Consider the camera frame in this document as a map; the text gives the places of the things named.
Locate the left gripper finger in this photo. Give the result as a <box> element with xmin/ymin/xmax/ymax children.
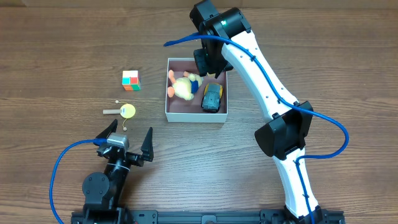
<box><xmin>96</xmin><ymin>119</ymin><xmax>118</xmax><ymax>139</ymax></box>
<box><xmin>141</xmin><ymin>127</ymin><xmax>154</xmax><ymax>162</ymax></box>

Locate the yellow rattle drum wooden handle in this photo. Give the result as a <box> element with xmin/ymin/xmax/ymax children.
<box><xmin>103</xmin><ymin>100</ymin><xmax>136</xmax><ymax>131</ymax></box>

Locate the yellow grey toy truck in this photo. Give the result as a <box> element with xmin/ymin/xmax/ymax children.
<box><xmin>201</xmin><ymin>83</ymin><xmax>223</xmax><ymax>113</ymax></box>

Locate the white plush duck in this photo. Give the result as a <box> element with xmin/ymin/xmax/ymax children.
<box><xmin>167</xmin><ymin>70</ymin><xmax>204</xmax><ymax>101</ymax></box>

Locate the colourful puzzle cube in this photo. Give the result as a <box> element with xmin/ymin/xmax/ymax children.
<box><xmin>122</xmin><ymin>70</ymin><xmax>141</xmax><ymax>91</ymax></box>

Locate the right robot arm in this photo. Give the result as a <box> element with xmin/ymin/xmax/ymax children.
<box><xmin>190</xmin><ymin>1</ymin><xmax>323</xmax><ymax>223</ymax></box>

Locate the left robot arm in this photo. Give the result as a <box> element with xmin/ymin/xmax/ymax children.
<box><xmin>71</xmin><ymin>119</ymin><xmax>154</xmax><ymax>224</ymax></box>

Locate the white box maroon interior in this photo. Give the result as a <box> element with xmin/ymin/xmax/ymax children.
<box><xmin>165</xmin><ymin>58</ymin><xmax>228</xmax><ymax>123</ymax></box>

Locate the left blue cable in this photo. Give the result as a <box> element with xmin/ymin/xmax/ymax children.
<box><xmin>49</xmin><ymin>138</ymin><xmax>108</xmax><ymax>224</ymax></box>

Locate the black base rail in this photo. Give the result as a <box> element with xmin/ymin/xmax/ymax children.
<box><xmin>70</xmin><ymin>209</ymin><xmax>346</xmax><ymax>224</ymax></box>

